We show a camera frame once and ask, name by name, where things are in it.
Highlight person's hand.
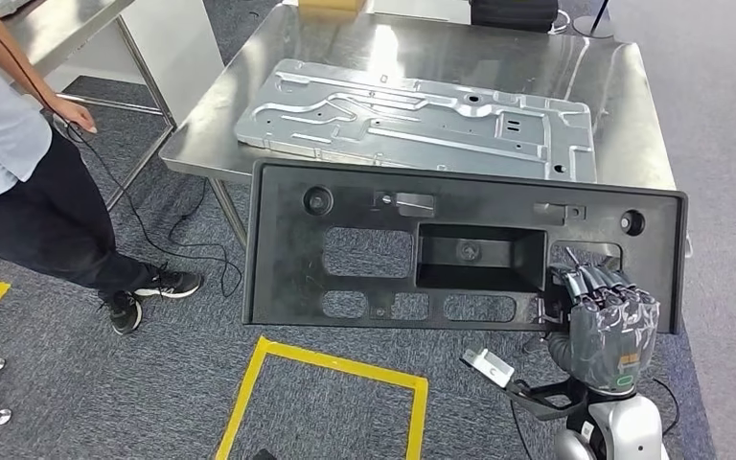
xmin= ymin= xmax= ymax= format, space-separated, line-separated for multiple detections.
xmin=47 ymin=95 xmax=99 ymax=136

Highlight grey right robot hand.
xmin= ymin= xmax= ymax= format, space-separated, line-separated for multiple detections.
xmin=536 ymin=263 xmax=661 ymax=395

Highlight black plastic plate part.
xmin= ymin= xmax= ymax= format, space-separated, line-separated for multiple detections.
xmin=241 ymin=158 xmax=689 ymax=335

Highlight stainless steel workbench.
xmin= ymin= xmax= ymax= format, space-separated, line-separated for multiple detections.
xmin=158 ymin=3 xmax=693 ymax=257

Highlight person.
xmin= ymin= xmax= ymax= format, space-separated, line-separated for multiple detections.
xmin=0 ymin=0 xmax=204 ymax=336

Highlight white cabinet panel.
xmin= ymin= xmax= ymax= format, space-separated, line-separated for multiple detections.
xmin=44 ymin=0 xmax=226 ymax=128

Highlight brown cardboard box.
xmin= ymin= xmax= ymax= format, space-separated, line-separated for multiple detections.
xmin=298 ymin=0 xmax=368 ymax=13

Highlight stamped silver metal panel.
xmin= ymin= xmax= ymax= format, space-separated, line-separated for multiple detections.
xmin=234 ymin=57 xmax=598 ymax=183

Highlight thin black pole stand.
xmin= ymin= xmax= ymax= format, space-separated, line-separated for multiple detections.
xmin=572 ymin=0 xmax=617 ymax=40

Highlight yellow floor tape square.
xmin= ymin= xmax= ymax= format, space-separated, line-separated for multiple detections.
xmin=215 ymin=336 xmax=430 ymax=460

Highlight black case yellow label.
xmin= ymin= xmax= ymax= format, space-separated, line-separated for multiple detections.
xmin=469 ymin=0 xmax=561 ymax=34

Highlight flat white box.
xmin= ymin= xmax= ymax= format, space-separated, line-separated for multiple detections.
xmin=367 ymin=0 xmax=472 ymax=25

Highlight dark metal frame legs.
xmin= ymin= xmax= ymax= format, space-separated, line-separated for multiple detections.
xmin=0 ymin=0 xmax=176 ymax=212

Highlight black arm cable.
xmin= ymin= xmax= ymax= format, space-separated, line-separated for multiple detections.
xmin=650 ymin=378 xmax=681 ymax=439

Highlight black floor cable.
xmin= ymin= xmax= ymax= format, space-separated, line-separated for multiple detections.
xmin=66 ymin=124 xmax=244 ymax=300

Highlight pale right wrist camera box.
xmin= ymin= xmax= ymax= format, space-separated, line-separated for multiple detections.
xmin=459 ymin=347 xmax=516 ymax=390

